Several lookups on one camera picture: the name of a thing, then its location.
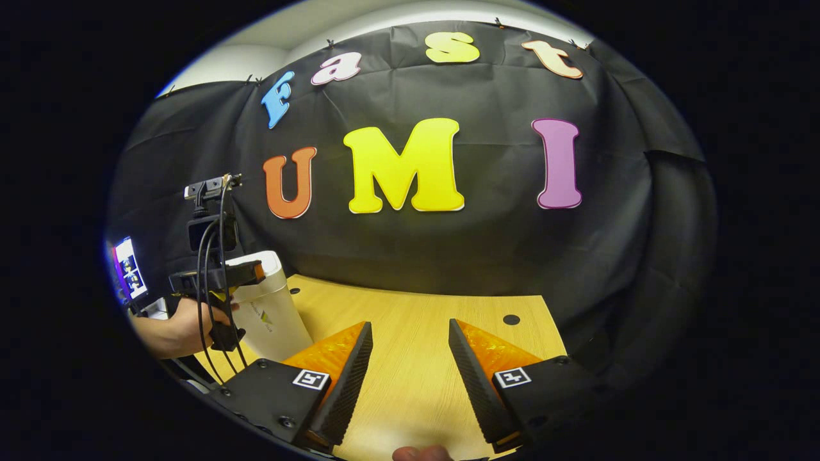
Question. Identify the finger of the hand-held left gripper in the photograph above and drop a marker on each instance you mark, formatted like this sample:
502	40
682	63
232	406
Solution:
246	274

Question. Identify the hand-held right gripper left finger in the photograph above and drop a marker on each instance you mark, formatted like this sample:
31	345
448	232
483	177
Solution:
349	390

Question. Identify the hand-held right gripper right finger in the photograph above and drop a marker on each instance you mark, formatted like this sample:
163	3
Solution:
477	390

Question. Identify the white desktop garbage bin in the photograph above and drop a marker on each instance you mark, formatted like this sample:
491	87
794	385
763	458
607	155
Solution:
275	307

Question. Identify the wooden desktop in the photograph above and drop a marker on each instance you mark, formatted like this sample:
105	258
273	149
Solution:
410	346

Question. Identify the computer monitor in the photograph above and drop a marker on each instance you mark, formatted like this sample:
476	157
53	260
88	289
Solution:
130	269

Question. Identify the black backdrop cloth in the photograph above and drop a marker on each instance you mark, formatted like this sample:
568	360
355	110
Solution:
512	256

